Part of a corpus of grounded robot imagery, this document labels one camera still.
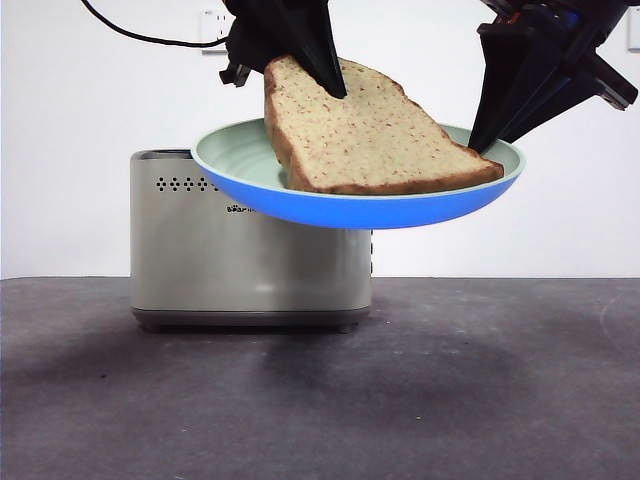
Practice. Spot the large brown bread slice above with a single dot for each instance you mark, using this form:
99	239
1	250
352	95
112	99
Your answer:
360	140

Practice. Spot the pale green round plate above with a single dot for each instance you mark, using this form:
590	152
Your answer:
350	210

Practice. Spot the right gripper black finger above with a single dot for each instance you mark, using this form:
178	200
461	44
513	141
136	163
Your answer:
560	75
505	70

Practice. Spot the white wall power socket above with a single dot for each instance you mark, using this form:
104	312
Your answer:
210	25

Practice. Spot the white wall switch plate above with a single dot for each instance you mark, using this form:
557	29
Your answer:
634	30

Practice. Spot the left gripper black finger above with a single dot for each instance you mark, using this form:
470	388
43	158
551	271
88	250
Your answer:
325	55

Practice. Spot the cream two-slot toaster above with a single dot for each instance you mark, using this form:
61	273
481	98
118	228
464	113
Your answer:
200	260

